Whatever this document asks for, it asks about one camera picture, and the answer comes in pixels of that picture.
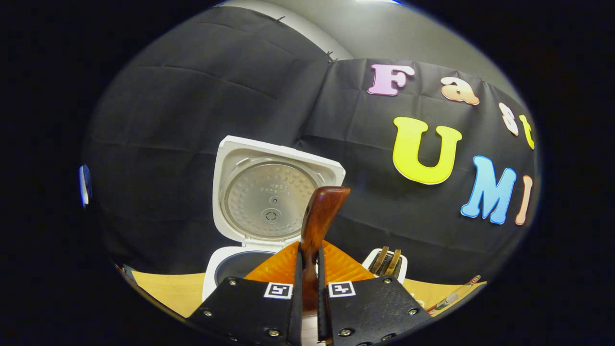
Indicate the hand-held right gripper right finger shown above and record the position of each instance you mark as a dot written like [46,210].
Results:
[323,298]

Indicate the white toaster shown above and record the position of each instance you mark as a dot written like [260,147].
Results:
[402,271]

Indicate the brown toast slice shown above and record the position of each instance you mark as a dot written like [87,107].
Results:
[394,263]
[378,262]

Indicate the white rice cooker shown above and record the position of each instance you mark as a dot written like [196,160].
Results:
[269,197]

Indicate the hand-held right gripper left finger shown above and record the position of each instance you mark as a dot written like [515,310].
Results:
[297,298]

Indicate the wooden spoon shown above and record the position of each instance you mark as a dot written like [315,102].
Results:
[319,216]

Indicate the black backdrop cloth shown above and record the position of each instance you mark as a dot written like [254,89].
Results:
[182,105]

